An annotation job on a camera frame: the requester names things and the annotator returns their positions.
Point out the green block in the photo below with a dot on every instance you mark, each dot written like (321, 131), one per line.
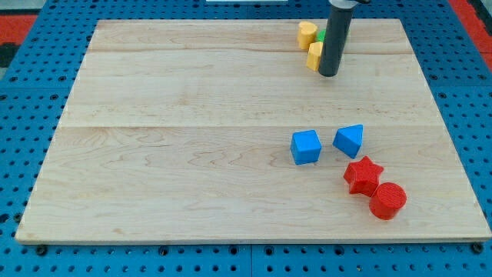
(320, 35)

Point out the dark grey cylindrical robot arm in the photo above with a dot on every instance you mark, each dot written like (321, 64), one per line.
(338, 24)

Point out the yellow pentagon block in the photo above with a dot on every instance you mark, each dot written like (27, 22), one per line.
(314, 55)

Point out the yellow heart block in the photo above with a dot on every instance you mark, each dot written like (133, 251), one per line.
(307, 33)

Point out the wooden board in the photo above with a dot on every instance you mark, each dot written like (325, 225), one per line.
(179, 132)

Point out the red cylinder block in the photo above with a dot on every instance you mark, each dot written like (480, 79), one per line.
(388, 199)

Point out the blue triangle block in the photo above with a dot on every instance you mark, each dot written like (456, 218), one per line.
(349, 140)

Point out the red star block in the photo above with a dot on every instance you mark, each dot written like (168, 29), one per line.
(363, 177)

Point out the blue cube block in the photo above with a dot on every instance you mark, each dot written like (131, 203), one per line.
(305, 147)

